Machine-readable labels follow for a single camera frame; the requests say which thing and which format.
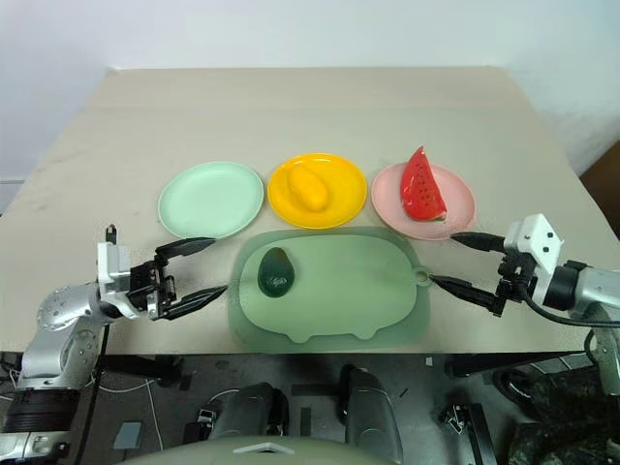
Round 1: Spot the dark camouflage fabric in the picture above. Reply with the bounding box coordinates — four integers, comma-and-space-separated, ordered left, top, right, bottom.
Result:
502, 366, 620, 465

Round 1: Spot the pale green robot torso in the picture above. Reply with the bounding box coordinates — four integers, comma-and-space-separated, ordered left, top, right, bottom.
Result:
118, 432, 351, 465

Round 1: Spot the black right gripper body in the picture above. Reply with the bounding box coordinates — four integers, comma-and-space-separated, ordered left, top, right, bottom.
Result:
493, 249, 539, 315

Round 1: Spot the black table frame bar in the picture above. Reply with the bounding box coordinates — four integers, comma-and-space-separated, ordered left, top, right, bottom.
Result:
100, 355, 184, 388

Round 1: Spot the yellow plate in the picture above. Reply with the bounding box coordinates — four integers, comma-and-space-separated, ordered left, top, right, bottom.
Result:
267, 152, 368, 231

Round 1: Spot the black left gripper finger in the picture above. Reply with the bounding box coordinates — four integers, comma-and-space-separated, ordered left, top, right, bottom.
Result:
161, 285, 229, 322
154, 236, 218, 260

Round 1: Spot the yellow mango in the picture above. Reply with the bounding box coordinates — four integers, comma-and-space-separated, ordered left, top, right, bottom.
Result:
286, 166, 330, 213

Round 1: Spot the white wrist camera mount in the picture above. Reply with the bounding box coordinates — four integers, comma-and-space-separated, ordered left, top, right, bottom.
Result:
96, 240, 133, 297
503, 213, 568, 305

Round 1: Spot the pink plate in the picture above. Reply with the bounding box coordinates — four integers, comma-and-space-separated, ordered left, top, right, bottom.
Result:
371, 162, 478, 241

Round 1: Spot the white floor cable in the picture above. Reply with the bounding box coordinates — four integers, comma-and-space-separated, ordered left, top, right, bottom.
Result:
95, 376, 165, 452

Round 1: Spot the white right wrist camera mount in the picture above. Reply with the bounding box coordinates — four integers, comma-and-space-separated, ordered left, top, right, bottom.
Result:
503, 213, 568, 305

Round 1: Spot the green silicone placemat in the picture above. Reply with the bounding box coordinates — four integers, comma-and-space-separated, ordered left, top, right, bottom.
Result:
227, 226, 434, 347

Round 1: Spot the red watermelon slice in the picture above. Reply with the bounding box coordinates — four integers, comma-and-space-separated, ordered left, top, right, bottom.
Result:
399, 145, 449, 224

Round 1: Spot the light green plate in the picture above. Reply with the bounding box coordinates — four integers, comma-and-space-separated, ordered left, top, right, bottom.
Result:
157, 161, 265, 240

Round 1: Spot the tall dark grey rounded shape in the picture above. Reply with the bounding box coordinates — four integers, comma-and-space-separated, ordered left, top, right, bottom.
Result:
337, 364, 406, 465

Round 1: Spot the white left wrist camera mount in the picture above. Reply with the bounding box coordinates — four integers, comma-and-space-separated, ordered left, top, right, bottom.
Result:
96, 240, 133, 297

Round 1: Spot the grey flat rectangle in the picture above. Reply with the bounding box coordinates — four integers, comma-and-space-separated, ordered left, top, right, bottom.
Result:
112, 420, 143, 450

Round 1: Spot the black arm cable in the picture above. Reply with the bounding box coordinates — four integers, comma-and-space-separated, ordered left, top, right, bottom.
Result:
517, 285, 620, 331
82, 321, 110, 465

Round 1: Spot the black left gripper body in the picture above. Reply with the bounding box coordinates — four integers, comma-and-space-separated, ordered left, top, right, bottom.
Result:
128, 258, 178, 322

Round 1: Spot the small dark grey rounded shape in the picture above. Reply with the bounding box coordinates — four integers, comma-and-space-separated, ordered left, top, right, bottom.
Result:
206, 382, 293, 443

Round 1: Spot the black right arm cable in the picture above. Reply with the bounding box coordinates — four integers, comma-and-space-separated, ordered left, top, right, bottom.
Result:
517, 285, 620, 331

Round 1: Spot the dark green avocado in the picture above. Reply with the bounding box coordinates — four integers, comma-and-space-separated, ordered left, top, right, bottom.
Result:
257, 246, 297, 298

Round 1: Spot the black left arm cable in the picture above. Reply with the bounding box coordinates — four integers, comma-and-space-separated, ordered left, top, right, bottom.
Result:
82, 321, 110, 465

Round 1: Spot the brown cardboard box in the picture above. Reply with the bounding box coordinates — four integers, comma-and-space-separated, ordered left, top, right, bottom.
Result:
578, 141, 620, 210

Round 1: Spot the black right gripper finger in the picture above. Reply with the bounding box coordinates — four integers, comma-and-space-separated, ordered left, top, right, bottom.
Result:
449, 232, 506, 252
428, 274, 504, 317

